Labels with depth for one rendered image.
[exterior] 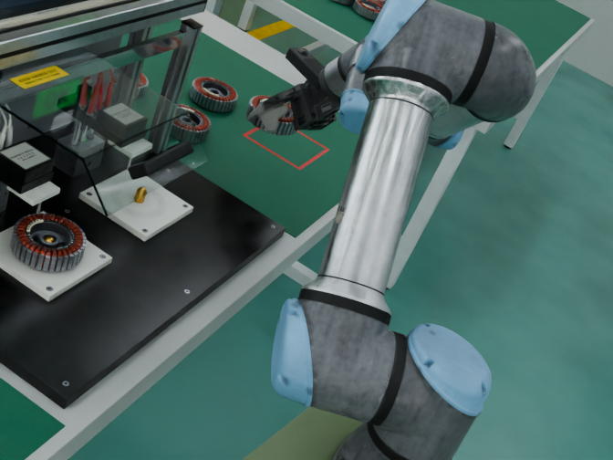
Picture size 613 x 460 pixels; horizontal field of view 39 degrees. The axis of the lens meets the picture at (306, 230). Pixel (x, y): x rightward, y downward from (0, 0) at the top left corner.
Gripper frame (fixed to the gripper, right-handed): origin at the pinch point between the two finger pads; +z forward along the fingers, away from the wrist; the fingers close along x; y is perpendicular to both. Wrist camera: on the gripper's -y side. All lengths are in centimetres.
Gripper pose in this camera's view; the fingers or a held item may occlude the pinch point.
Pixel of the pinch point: (272, 115)
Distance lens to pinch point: 179.7
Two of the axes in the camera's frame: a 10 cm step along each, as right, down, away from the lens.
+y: 3.0, 9.4, -1.7
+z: -6.2, 3.2, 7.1
